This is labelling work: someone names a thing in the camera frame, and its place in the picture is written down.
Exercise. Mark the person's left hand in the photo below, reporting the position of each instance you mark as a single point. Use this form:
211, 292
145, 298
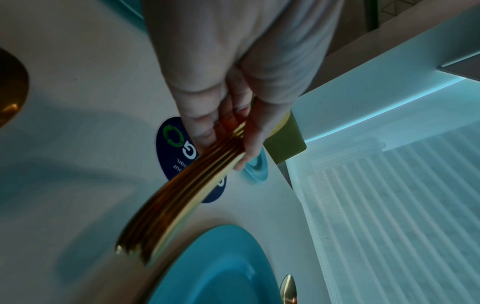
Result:
232, 44

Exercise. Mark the green padded bench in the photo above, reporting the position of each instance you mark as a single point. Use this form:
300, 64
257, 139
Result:
288, 139

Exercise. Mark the round purple sticker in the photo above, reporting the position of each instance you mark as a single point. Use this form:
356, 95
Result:
168, 154

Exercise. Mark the white window blind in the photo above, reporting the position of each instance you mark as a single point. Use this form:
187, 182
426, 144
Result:
393, 207

